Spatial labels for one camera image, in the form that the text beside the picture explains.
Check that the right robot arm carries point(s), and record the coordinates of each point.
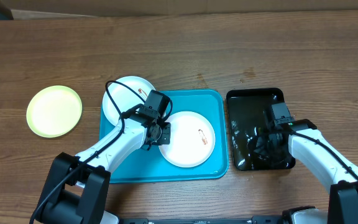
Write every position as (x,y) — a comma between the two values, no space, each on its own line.
(303,141)

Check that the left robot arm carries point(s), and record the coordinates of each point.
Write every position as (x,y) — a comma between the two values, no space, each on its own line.
(76,187)

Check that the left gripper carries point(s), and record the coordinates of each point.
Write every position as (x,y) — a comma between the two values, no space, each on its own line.
(166,139)

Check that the green rimmed plate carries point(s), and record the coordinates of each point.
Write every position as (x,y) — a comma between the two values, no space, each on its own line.
(54,111)

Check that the white plate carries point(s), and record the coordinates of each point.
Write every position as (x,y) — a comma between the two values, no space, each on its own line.
(192,140)
(123,97)

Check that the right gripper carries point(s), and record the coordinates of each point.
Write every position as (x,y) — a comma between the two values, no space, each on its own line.
(266,154)

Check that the black water tray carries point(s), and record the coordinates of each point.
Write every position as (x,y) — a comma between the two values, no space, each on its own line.
(246,108)

